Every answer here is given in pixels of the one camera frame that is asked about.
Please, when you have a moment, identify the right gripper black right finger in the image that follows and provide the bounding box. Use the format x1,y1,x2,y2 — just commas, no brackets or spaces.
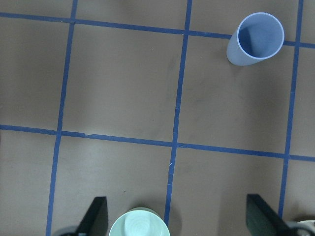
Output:
246,194,293,236

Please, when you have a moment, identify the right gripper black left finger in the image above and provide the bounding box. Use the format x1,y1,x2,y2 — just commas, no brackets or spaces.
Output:
76,196,108,236

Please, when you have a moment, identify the blue cup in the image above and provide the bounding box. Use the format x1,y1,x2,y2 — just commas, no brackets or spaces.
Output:
226,12,284,66

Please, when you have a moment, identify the mint green bowl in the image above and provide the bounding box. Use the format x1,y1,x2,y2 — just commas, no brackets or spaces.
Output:
108,207,170,236

